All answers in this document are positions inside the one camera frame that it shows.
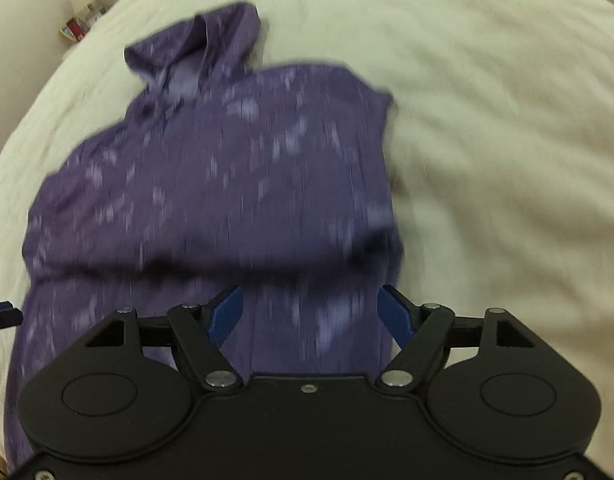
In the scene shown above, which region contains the purple patterned hooded garment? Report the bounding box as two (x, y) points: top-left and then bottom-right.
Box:
(4, 2), (403, 467)

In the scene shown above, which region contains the cream embroidered bedspread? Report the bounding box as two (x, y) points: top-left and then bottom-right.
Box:
(0, 0), (614, 476)

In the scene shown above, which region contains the red item on nightstand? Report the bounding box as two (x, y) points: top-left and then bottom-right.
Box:
(63, 18), (89, 42)

